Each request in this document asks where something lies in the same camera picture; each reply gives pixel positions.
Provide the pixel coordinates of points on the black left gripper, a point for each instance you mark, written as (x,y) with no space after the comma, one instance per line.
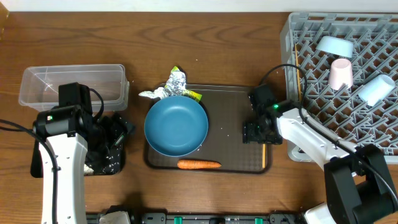
(99,156)

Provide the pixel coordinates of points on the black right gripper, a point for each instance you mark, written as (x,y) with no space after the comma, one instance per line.
(250,134)

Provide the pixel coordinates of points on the wooden chopstick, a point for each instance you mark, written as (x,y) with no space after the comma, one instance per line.
(298,73)
(264,154)

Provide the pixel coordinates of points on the dark blue plate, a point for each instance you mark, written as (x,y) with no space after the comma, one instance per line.
(176,126)

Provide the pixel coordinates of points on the white rice pile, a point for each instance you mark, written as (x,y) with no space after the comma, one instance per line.
(102,164)

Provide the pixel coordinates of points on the white pink cup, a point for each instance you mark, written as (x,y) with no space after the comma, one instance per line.
(341,74)

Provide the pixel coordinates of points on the light blue small bowl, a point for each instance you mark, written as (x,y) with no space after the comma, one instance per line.
(334,45)

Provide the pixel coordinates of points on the light blue cup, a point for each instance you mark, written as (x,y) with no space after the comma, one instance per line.
(377,89)

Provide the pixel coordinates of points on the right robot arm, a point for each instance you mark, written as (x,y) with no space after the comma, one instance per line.
(359,187)

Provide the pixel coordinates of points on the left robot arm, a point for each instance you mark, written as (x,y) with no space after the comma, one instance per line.
(61,135)

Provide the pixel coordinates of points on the grey dishwasher rack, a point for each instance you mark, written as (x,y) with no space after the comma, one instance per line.
(375,53)

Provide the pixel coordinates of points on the dark brown serving tray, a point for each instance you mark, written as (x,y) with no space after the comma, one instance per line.
(227,107)

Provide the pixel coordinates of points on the crumpled foil wrapper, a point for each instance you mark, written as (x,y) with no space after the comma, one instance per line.
(176,85)

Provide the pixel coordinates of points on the orange carrot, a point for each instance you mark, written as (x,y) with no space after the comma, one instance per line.
(196,164)

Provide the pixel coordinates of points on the clear plastic bin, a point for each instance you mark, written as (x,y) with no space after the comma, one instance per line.
(39,86)

